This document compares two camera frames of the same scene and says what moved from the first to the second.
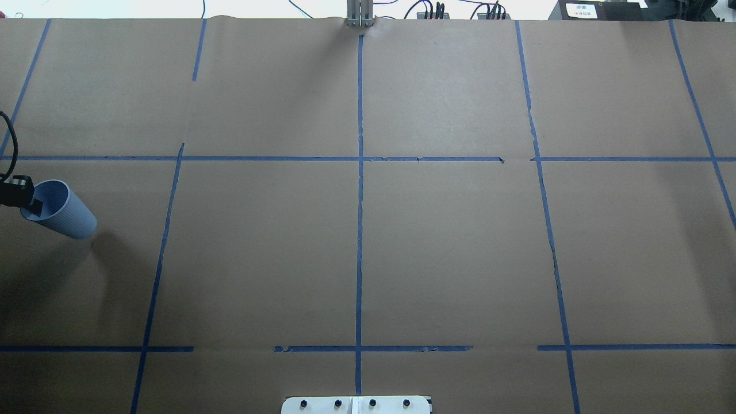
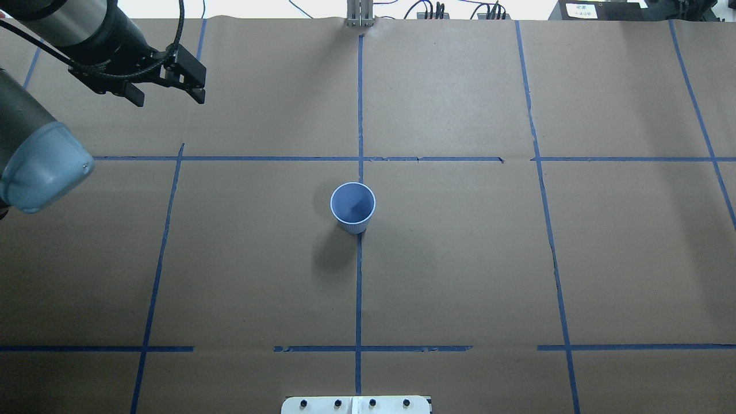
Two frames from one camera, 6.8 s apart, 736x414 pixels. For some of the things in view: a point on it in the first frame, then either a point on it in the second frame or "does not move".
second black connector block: (493, 16) does not move
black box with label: (598, 10) does not move
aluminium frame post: (360, 14) does not move
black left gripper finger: (19, 191) → (133, 61)
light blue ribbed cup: (63, 210) → (353, 204)
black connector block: (433, 15) does not move
